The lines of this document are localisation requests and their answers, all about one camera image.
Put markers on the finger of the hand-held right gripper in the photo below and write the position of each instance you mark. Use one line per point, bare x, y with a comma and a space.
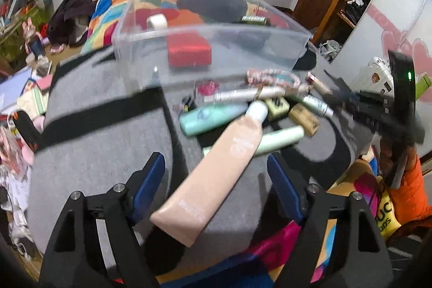
341, 85
342, 105

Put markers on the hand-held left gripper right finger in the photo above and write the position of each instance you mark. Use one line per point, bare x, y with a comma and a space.
283, 186

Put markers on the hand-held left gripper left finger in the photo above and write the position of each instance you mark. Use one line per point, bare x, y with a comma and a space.
150, 186

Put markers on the silver white cosmetic tube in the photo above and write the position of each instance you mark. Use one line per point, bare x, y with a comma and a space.
315, 104

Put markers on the tan small box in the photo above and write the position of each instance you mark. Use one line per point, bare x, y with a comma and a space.
303, 119

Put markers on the peach cosmetic tube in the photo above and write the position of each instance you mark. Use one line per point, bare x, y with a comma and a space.
216, 173

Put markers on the teal cosmetic tube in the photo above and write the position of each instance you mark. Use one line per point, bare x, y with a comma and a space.
209, 117

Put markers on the long cream cosmetic tube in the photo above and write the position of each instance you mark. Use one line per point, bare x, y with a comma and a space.
243, 94

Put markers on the clear plastic storage bin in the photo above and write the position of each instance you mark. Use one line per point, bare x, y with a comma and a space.
141, 55

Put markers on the beige cosmetic stick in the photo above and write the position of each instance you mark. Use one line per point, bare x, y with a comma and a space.
317, 82

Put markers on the white suitcase with stickers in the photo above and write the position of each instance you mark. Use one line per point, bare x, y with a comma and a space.
371, 75

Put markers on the white grey bag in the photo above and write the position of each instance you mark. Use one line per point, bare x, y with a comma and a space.
329, 48

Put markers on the light green cosmetic tube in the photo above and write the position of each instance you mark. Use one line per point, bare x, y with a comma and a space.
280, 139

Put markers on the olive green small box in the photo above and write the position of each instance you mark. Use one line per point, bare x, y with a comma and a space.
277, 107

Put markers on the colourful printed bedsheet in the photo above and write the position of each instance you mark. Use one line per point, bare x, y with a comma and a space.
263, 257

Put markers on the white door with pink hearts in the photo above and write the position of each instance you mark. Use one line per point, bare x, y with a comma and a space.
388, 4

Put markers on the small black item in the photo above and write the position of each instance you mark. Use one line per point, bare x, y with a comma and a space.
185, 104

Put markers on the dark green glass bottle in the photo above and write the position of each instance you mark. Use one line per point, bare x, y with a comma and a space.
254, 19

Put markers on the yellow printed cloth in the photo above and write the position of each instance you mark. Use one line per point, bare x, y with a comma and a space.
388, 217

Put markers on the pink round compact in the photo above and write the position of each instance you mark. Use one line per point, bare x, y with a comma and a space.
207, 88

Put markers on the black orange pouch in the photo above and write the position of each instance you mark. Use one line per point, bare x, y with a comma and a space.
28, 132

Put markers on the white paper clutter pile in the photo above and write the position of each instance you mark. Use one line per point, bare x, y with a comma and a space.
15, 207

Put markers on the red box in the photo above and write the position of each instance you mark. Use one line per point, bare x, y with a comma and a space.
189, 50

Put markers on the stack of books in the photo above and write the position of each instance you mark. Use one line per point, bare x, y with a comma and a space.
35, 95

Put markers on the black cloth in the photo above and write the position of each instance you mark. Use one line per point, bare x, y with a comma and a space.
212, 6

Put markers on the white tape roll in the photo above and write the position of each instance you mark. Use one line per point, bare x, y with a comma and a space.
157, 22

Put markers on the blue paper folder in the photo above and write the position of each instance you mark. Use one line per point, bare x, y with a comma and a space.
13, 89

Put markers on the pink bunny doll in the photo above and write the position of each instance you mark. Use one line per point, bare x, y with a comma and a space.
32, 38

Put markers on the dark clothes pile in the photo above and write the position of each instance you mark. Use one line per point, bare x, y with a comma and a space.
72, 11

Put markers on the cluttered green shelf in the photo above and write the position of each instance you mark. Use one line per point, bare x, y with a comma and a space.
17, 28

